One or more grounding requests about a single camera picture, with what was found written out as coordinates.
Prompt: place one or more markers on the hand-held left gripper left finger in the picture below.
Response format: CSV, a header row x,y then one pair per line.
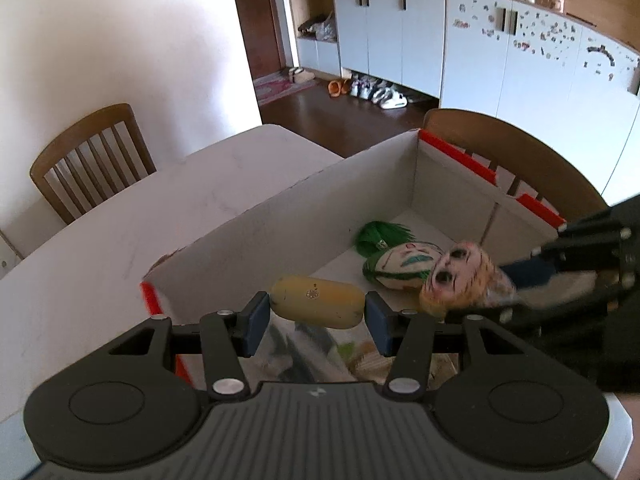
x,y
257,321

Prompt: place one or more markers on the white lower cabinet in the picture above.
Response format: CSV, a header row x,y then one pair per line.
x,y
385,40

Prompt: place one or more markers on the white stickered cabinet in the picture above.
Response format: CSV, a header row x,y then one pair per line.
x,y
550,100

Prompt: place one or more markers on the row of shoes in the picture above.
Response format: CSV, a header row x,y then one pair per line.
x,y
382,94

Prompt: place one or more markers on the patterned door rug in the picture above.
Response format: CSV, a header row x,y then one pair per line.
x,y
272,89

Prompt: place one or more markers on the red cardboard box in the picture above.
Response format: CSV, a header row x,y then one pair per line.
x,y
300,220

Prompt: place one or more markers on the beige slipper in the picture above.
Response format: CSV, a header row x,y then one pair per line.
x,y
294,74
305,78

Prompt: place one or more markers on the green haired doll head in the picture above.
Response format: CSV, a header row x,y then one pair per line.
x,y
400,265

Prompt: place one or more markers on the white bench drawer cabinet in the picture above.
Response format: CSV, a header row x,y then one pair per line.
x,y
320,55

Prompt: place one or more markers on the wooden slat back chair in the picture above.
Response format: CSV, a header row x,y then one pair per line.
x,y
95,130
500,135

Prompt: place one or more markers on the white wooden sideboard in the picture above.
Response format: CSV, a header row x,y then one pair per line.
x,y
9,255

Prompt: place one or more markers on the clear plastic bag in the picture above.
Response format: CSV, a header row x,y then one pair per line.
x,y
327,27

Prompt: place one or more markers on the dark bag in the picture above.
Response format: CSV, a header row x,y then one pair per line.
x,y
310,26

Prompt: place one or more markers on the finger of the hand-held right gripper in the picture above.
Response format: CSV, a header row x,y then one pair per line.
x,y
530,272
525,317

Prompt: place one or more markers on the blond haired doll head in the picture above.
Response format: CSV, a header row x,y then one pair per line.
x,y
450,270

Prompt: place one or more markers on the orange slipper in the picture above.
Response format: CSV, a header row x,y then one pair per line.
x,y
334,88
346,85

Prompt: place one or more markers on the yellow capsule toy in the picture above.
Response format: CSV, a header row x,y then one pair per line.
x,y
315,300

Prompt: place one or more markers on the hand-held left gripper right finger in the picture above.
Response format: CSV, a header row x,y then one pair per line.
x,y
377,325

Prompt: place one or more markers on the dark wooden door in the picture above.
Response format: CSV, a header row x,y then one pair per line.
x,y
255,20

